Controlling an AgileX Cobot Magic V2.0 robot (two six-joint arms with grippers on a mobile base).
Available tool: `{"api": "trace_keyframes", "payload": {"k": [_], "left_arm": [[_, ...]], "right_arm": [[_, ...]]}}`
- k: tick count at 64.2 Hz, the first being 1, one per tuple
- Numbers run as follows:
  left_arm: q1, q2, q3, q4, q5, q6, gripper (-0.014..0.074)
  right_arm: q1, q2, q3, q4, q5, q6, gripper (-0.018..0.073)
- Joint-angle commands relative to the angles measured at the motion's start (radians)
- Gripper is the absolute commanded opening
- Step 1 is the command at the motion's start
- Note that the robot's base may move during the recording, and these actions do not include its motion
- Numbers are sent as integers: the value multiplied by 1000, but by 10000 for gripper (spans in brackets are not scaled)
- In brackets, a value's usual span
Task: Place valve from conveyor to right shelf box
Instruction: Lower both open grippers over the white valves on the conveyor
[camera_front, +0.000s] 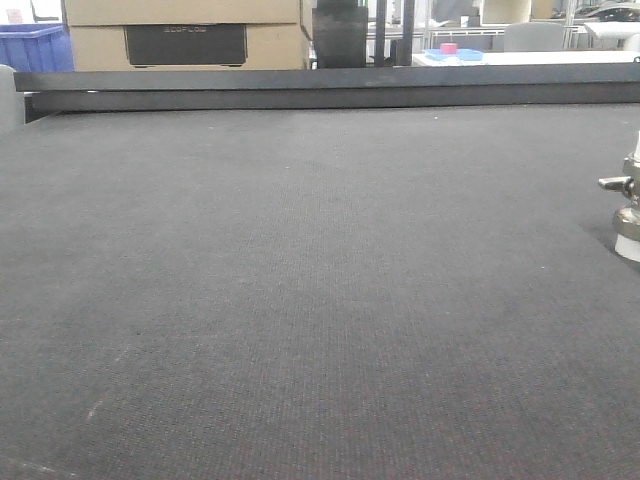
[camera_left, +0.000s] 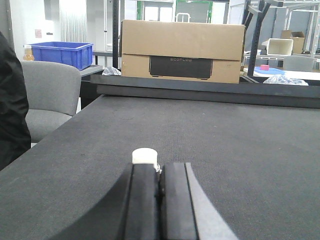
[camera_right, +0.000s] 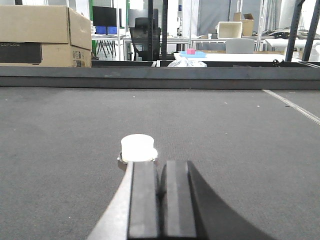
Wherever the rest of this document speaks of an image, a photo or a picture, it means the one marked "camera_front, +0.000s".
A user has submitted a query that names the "metal valve with white ends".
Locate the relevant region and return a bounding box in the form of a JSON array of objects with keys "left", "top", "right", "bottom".
[{"left": 597, "top": 142, "right": 639, "bottom": 263}]

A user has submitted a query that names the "black conveyor belt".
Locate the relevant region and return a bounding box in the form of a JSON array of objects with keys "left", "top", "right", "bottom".
[{"left": 1, "top": 105, "right": 639, "bottom": 479}]

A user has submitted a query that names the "cardboard box with black print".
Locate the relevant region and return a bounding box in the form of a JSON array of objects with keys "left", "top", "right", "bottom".
[{"left": 70, "top": 24, "right": 310, "bottom": 71}]

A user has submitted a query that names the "black bin behind conveyor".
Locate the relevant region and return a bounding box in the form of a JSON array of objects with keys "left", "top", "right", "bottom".
[{"left": 312, "top": 1, "right": 368, "bottom": 69}]

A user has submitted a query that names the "upper cardboard box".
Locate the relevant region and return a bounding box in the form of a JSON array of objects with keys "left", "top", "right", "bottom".
[{"left": 65, "top": 0, "right": 311, "bottom": 26}]

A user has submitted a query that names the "light blue tray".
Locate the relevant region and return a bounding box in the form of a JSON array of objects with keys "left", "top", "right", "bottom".
[{"left": 423, "top": 48, "right": 484, "bottom": 62}]

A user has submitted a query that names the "grey office chair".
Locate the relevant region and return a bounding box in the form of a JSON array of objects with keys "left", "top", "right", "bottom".
[{"left": 503, "top": 22, "right": 565, "bottom": 52}]

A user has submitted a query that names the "grey chair edge left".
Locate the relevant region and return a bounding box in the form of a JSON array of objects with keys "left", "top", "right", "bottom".
[{"left": 0, "top": 65, "right": 25, "bottom": 135}]

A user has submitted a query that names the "white table background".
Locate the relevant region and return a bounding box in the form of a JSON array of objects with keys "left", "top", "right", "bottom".
[{"left": 412, "top": 50, "right": 639, "bottom": 67}]

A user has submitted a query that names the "blue plastic crate background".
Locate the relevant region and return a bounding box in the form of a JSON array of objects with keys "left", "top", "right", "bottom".
[{"left": 0, "top": 23, "right": 74, "bottom": 72}]

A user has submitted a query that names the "black vertical post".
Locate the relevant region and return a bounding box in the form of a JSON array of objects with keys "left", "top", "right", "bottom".
[{"left": 374, "top": 0, "right": 415, "bottom": 68}]

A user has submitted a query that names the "black conveyor side rail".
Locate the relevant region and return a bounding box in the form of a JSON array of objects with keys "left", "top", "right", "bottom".
[{"left": 12, "top": 62, "right": 639, "bottom": 114}]

